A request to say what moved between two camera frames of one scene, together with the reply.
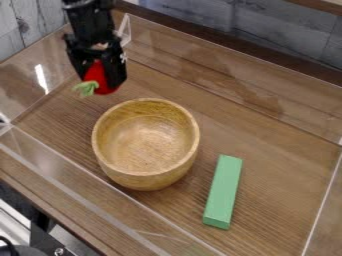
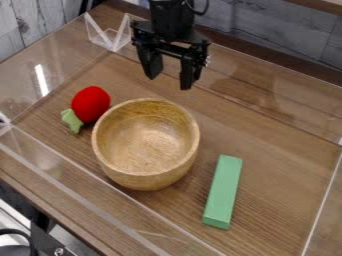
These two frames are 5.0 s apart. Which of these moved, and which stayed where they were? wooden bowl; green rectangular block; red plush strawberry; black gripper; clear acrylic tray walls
Moved: red plush strawberry; black gripper
Stayed: green rectangular block; wooden bowl; clear acrylic tray walls
